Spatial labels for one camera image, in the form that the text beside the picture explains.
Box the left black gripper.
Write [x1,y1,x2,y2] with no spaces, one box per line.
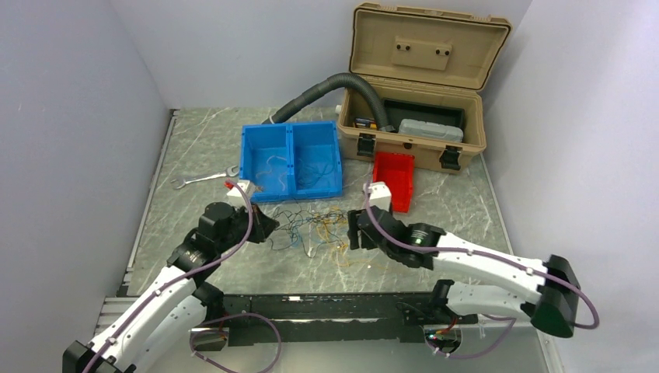
[216,200,279,253]

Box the yellow black wire bundle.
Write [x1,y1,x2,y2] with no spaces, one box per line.
[270,204,361,269]

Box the thin wire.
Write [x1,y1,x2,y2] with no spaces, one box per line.
[253,155,291,194]

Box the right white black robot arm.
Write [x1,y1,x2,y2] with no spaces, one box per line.
[348,207,581,338]

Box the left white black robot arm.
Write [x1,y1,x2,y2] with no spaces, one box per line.
[62,202,279,372]

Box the red plastic bin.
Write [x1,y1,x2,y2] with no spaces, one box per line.
[373,152,415,213]

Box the silver combination wrench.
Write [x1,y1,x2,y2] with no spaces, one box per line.
[170,165,239,190]

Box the blue two-compartment bin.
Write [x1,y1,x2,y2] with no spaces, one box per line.
[239,121,343,202]

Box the small colourful box in toolbox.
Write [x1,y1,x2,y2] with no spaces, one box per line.
[354,117,378,130]

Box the grey plastic case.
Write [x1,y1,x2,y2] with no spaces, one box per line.
[398,119,464,142]

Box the tan open toolbox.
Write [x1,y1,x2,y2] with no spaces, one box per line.
[337,2,513,174]

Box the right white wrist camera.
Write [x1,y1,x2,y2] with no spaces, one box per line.
[367,181,392,212]

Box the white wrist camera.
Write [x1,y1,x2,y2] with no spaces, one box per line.
[367,181,392,212]
[225,180,256,207]

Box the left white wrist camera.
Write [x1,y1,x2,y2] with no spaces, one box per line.
[225,180,256,207]

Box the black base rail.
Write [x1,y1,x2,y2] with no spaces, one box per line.
[192,292,478,350]

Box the grey corrugated hose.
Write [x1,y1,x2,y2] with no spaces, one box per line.
[263,72,396,133]

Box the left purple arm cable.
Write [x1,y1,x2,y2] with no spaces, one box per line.
[82,180,283,373]

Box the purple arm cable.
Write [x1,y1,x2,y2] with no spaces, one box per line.
[362,183,601,361]
[82,180,283,373]

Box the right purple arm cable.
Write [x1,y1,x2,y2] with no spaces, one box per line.
[362,183,601,361]

